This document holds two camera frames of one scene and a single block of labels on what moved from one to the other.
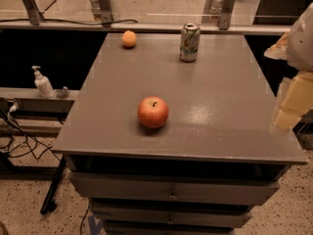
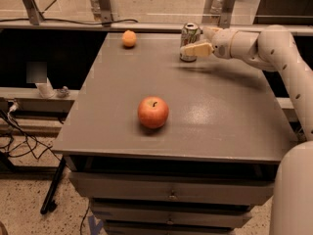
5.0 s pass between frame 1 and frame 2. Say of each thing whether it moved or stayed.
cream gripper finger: moved
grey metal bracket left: stayed
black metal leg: stayed
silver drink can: stayed
